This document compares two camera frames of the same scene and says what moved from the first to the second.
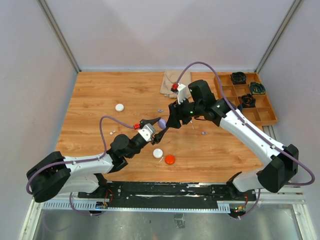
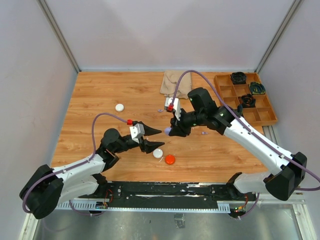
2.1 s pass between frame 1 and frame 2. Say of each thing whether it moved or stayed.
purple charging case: moved
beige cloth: stayed
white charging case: stayed
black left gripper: moved
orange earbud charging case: stayed
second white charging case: stayed
